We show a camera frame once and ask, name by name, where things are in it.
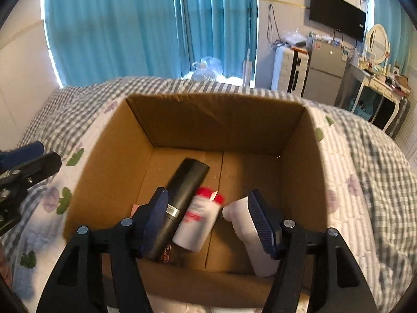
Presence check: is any white vanity table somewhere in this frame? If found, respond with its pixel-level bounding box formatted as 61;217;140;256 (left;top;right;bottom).
339;63;412;134

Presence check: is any oval vanity mirror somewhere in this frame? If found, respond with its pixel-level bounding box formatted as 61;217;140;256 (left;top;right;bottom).
366;23;390;64

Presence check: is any white bottle red cap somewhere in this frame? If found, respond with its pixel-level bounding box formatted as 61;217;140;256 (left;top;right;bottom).
172;187;225;252

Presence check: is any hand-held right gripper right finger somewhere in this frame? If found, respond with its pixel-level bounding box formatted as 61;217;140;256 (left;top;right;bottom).
248;190;387;313

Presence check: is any silver mini fridge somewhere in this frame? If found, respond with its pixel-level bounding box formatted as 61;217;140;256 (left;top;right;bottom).
302;38;348;106

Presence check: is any clear plastic water jug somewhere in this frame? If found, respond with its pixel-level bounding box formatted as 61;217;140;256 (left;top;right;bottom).
191;57;223;81

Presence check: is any white suitcase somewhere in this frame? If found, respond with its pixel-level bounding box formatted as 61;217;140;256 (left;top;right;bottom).
272;46;310;96

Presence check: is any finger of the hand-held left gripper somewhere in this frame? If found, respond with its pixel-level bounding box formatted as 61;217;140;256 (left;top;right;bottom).
0;141;45;171
0;151;62;235

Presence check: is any clear plastic bag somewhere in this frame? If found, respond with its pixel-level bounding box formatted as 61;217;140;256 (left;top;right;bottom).
281;28;309;48

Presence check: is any white plastic device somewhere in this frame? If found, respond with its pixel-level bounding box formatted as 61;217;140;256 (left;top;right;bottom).
222;197;281;278

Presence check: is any brown cardboard box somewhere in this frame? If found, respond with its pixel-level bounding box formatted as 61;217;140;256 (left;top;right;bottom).
63;93;328;308

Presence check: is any black cylindrical bottle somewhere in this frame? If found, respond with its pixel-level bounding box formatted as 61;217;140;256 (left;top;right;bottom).
145;158;210;262

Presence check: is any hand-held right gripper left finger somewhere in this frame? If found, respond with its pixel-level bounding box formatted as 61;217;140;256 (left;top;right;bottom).
36;187;169;313

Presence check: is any teal curtain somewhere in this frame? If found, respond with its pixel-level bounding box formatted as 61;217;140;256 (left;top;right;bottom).
42;0;259;87

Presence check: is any black hanging cable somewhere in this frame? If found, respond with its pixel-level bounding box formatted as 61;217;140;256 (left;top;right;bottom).
266;4;277;47

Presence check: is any black wall television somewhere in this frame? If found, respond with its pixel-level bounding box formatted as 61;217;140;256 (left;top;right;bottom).
309;0;367;43

